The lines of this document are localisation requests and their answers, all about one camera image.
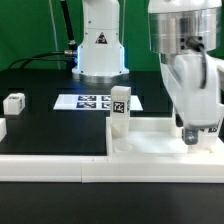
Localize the white sheet with AprilTags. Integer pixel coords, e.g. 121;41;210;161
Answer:
52;94;144;112

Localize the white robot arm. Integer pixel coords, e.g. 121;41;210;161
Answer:
73;0;222;145

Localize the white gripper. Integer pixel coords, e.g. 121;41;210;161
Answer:
160;51;220;145

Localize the white U-shaped obstacle fence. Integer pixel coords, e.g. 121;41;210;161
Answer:
0;121;224;183

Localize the white square table top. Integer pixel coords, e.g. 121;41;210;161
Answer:
106;117;224;155

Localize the black cable to robot base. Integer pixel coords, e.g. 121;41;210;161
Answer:
7;49;78;70

